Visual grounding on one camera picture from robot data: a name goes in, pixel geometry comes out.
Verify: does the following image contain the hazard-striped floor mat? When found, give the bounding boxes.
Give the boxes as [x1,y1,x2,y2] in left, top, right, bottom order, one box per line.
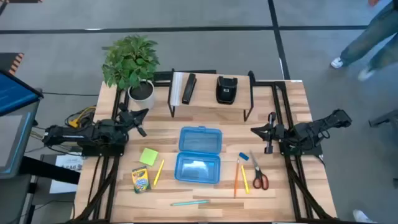
[0,52,25,77]

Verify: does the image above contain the blue plastic pencil case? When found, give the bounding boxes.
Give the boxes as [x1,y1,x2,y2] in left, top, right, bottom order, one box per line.
[174,125,223,185]

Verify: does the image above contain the white printed paper sheet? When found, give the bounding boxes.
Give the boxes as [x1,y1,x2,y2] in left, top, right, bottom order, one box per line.
[49,152,85,195]

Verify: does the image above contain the teal pencil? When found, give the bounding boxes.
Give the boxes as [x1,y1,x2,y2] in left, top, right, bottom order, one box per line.
[170,199,211,207]

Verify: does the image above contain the black and red scissors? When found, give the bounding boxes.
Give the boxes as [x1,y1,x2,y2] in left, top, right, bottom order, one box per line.
[249,150,270,191]

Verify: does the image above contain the yellow crayon box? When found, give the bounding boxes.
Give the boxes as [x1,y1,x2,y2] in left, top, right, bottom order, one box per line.
[131,165,152,195]

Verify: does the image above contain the wooden shelf with black legs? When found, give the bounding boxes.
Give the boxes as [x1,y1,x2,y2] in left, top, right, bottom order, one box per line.
[167,70,255,123]

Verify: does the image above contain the person's foot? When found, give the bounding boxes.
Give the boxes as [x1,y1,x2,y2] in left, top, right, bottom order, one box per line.
[352,209,378,224]

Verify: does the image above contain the green sticky note pad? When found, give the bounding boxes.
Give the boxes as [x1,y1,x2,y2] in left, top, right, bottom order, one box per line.
[138,147,160,167]

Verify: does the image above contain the blue-lit monitor screen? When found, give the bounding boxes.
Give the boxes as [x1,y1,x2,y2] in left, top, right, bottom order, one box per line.
[0,68,45,118]

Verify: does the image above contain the white plant pot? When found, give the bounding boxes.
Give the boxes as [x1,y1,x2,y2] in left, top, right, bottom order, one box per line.
[127,79,155,110]

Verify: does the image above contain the yellow cable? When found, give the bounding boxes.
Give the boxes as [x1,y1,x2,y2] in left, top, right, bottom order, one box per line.
[67,105,98,129]

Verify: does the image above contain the black pouch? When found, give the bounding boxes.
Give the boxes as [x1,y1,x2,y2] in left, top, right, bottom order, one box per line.
[215,75,239,105]

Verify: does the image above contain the orange pencil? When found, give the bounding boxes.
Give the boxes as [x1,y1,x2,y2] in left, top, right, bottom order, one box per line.
[233,158,241,200]

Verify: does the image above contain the yellow pencil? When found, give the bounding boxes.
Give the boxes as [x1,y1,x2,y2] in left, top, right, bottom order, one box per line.
[240,164,251,195]
[152,159,165,187]

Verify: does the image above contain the green leafy plant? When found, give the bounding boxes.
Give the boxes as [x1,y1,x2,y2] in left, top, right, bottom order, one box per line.
[101,34,160,91]

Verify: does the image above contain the black stapler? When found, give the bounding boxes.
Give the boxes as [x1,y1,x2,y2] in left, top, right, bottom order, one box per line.
[181,73,198,105]

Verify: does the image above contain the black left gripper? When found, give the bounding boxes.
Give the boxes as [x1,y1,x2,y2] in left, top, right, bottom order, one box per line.
[118,103,150,138]

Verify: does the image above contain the person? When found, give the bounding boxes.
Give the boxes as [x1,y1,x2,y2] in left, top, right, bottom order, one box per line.
[330,0,398,83]

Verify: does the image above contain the white paper stack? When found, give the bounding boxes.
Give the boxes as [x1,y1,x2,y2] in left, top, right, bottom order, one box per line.
[170,72,188,107]

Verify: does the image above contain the grey monitor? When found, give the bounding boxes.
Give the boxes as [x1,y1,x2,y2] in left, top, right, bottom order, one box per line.
[0,100,42,180]

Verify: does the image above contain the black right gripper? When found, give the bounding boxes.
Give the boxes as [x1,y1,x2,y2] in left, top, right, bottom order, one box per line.
[250,111,285,156]

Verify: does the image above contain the black metal table frame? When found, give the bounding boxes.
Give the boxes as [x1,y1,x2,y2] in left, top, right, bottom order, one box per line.
[73,69,336,223]

